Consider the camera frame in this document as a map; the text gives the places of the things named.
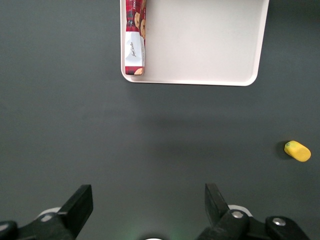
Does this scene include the red cookie box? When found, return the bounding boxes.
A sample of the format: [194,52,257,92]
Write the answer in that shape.
[124,0,148,77]

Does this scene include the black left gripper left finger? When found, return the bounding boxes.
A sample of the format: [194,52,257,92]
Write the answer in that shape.
[0,184,94,240]

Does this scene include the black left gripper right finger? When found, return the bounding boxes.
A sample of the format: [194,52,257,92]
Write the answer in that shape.
[195,182,311,240]

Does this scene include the white rectangular tray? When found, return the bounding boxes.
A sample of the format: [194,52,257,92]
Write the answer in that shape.
[120,0,271,87]

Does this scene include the yellow toy mango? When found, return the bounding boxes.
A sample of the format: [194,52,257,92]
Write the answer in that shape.
[283,140,312,163]

